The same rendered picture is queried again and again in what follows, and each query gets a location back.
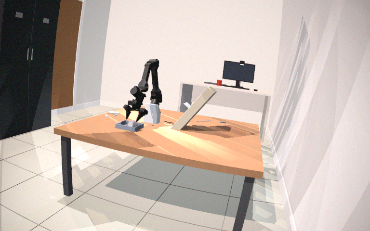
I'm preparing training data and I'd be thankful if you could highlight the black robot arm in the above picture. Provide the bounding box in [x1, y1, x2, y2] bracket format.
[128, 59, 162, 107]

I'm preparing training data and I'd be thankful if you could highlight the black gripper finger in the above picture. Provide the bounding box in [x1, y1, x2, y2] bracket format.
[124, 108, 131, 120]
[136, 111, 145, 122]

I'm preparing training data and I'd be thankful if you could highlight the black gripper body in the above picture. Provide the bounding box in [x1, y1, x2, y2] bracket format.
[123, 99, 148, 115]

